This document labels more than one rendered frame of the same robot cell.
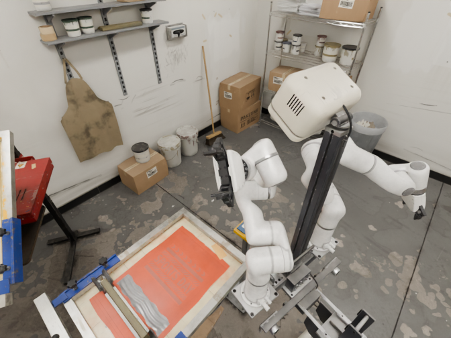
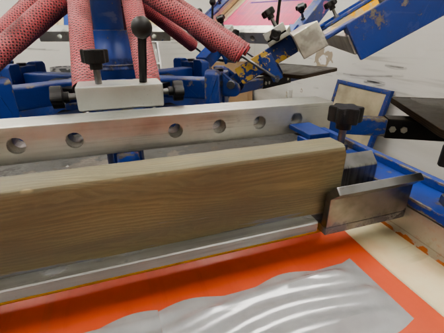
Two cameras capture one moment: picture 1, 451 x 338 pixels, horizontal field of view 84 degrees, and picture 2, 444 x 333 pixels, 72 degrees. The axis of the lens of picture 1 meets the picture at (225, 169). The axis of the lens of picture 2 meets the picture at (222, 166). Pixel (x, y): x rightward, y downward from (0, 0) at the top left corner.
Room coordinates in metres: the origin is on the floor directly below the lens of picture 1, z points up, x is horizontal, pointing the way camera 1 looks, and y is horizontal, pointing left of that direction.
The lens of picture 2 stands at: (0.61, 0.32, 1.15)
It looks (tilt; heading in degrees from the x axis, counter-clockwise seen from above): 24 degrees down; 119
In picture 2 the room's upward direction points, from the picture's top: straight up
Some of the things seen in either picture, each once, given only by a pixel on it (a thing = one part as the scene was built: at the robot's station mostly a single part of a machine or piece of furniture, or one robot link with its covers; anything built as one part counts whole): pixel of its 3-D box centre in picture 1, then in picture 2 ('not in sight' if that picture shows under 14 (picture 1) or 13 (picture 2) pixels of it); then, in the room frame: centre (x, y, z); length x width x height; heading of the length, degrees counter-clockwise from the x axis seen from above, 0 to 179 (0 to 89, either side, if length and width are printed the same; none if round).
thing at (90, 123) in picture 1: (86, 110); not in sight; (2.32, 1.42, 1.06); 0.53 x 0.07 x 1.05; 138
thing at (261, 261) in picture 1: (262, 264); not in sight; (0.48, -0.14, 1.37); 0.13 x 0.10 x 0.16; 95
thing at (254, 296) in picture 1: (258, 286); not in sight; (0.47, -0.14, 1.21); 0.16 x 0.13 x 0.15; 37
